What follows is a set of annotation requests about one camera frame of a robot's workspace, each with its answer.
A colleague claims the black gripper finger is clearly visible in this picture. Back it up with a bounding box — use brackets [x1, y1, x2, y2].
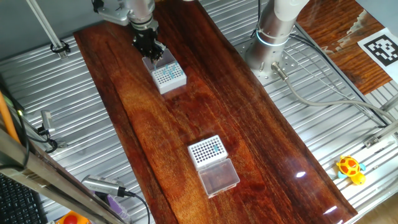
[152, 40, 167, 62]
[142, 49, 159, 63]

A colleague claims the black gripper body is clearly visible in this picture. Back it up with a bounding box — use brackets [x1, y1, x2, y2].
[132, 26, 160, 54]

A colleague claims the white pipette tip holder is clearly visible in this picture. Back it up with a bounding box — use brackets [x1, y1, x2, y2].
[187, 134, 241, 199]
[142, 48, 188, 95]

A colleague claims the purple pipette tip box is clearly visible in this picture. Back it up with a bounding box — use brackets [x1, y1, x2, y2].
[104, 192, 133, 223]

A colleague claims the large brown wooden board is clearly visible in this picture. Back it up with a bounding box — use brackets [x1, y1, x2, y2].
[73, 0, 358, 224]

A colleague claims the black pole clamp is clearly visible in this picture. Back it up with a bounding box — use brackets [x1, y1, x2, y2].
[50, 40, 71, 54]

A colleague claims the aluminium pole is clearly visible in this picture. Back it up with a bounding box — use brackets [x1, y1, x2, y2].
[25, 0, 70, 60]

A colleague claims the orange tube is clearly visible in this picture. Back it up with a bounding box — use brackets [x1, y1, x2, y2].
[0, 91, 20, 144]

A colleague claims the orange box red button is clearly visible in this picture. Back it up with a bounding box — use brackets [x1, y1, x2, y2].
[55, 210, 91, 224]

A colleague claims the black keyboard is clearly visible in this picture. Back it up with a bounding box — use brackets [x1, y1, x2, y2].
[0, 173, 49, 224]

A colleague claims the worn brown wooden board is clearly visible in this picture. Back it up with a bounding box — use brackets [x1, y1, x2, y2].
[295, 0, 393, 96]

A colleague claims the white fiducial tag paper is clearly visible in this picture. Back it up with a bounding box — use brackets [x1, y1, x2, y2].
[357, 27, 398, 85]

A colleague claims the yellow orange toy turtle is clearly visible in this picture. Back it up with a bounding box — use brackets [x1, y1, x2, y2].
[335, 154, 367, 186]

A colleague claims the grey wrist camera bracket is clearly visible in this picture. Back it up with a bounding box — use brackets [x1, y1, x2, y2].
[93, 1, 131, 26]

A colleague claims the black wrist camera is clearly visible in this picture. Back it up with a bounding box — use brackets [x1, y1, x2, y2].
[91, 0, 105, 13]

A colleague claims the grey cable metal connector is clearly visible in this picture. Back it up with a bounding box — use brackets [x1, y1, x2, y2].
[271, 61, 398, 124]

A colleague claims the small silver mounted camera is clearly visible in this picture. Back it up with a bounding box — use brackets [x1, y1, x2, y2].
[40, 110, 56, 134]

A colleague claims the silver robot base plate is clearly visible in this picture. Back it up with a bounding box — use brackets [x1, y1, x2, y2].
[234, 40, 301, 86]

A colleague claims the silver depth camera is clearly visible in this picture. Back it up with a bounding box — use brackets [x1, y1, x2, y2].
[81, 174, 127, 198]

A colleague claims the black depth camera cable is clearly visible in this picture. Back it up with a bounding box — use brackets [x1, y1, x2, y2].
[124, 190, 151, 224]

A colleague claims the steel frame beam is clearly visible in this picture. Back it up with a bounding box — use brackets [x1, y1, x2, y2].
[0, 126, 125, 224]

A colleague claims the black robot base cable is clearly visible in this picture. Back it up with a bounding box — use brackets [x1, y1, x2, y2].
[289, 32, 389, 128]

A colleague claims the aluminium profile bracket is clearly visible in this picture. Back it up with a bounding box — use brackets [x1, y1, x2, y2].
[363, 93, 398, 149]

